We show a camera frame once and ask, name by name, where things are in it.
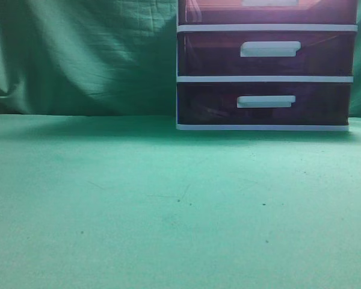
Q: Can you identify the translucent purple drawer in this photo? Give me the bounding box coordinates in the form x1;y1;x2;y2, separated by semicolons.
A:
177;31;356;76
177;0;358;25
177;82;351;126

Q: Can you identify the green table mat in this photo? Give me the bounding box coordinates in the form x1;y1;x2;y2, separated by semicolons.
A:
0;115;361;288

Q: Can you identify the green backdrop cloth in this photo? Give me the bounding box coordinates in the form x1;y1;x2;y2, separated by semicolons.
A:
0;0;361;118

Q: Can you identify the white plastic drawer cabinet frame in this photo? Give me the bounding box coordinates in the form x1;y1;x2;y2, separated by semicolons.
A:
176;2;358;131

